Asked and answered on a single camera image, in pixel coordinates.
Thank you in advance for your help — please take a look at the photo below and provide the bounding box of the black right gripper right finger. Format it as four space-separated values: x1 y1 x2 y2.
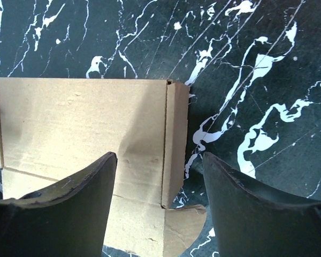
203 152 321 256

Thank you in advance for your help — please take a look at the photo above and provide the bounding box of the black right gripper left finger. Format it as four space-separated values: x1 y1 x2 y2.
0 152 117 256

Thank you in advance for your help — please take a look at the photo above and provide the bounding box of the brown cardboard box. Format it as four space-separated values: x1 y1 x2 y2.
0 78 207 256

